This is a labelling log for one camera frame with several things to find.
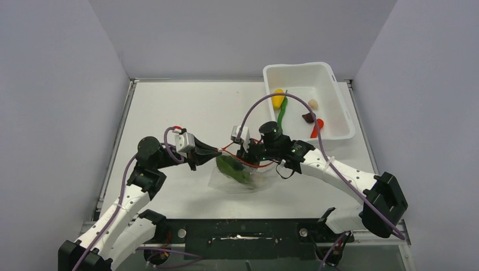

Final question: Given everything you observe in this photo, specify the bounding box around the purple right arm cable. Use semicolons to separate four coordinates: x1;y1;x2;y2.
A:
234;91;407;241

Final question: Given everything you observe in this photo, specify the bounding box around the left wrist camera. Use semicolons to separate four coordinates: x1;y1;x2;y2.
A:
175;132;195;154

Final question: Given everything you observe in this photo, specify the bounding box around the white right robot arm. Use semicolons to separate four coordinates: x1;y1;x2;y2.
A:
231;121;408;241

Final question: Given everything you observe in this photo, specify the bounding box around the green leafy vegetable toy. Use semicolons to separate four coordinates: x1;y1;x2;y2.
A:
215;155;251;184

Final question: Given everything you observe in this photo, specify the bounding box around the orange carrot toy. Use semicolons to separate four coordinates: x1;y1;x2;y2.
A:
310;119;324;139

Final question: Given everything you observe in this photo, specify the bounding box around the clear orange zip bag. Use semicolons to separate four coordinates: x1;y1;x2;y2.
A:
208;143;279;194

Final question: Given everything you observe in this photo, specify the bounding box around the white plastic bin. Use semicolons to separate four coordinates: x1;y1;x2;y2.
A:
263;62;356;145

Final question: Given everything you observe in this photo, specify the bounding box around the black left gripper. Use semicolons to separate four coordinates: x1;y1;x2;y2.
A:
155;136;223;171

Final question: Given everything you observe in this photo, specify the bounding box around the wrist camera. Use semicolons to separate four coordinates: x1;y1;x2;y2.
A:
230;125;250;144
175;132;195;154

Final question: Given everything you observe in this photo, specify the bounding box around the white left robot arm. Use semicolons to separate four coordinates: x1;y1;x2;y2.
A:
58;132;221;270

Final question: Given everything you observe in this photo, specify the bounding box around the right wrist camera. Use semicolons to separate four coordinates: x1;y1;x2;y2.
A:
230;125;250;144

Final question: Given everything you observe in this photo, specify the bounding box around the aluminium table frame rail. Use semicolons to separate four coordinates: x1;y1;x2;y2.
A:
75;218;412;259

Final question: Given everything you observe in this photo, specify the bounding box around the yellow corn toy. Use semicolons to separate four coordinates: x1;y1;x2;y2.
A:
271;89;285;110

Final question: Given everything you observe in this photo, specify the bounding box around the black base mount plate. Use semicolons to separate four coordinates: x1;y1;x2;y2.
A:
143;218;354;263

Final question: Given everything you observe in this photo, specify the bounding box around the brown mushroom toy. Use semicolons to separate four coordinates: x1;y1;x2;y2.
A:
302;113;316;124

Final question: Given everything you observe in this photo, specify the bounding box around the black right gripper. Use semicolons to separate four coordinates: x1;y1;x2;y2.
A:
234;137;279;172

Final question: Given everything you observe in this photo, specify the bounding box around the green chili pepper toy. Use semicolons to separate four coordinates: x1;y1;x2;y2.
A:
277;96;288;129

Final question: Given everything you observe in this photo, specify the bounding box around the beige garlic bulb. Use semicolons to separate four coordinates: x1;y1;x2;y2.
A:
308;99;319;111

